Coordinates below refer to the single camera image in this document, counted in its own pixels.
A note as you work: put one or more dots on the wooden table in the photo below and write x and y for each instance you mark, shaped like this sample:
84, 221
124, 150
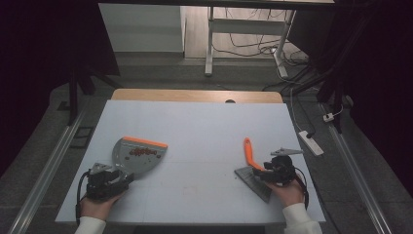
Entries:
195, 95

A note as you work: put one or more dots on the white power strip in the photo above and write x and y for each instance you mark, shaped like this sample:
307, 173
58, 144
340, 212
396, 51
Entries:
311, 143

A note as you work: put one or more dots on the dark curtain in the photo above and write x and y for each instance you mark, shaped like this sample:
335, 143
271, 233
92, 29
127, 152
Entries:
380, 81
35, 65

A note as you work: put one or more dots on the aluminium floor rail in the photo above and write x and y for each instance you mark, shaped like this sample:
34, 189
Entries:
357, 172
48, 169

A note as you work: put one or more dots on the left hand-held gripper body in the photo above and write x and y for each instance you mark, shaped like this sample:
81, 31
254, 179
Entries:
102, 185

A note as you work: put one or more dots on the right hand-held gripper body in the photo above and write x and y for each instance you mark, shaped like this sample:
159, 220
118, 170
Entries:
281, 169

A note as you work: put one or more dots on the pile of reddish brown crumbs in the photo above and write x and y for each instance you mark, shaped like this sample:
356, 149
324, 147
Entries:
142, 151

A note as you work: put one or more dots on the grey dustpan with orange edge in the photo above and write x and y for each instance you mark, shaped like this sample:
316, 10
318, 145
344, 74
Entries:
138, 162

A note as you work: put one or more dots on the person's right hand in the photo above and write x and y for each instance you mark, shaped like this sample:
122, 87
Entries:
285, 193

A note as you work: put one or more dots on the black tripod stand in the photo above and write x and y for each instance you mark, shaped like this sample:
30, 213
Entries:
336, 97
74, 94

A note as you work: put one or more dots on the white cabinet panel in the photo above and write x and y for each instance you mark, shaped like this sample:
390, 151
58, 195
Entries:
142, 27

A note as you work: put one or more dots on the white metal desk frame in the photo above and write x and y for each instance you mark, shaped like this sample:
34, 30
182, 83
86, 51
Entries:
246, 26

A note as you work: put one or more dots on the small white adapter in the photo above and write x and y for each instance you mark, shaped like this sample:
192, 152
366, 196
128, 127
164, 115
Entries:
328, 117

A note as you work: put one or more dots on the person's left hand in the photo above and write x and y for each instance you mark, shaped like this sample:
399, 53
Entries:
97, 208

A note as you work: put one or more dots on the white board table cover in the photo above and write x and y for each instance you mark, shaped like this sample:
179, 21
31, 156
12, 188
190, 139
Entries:
201, 136

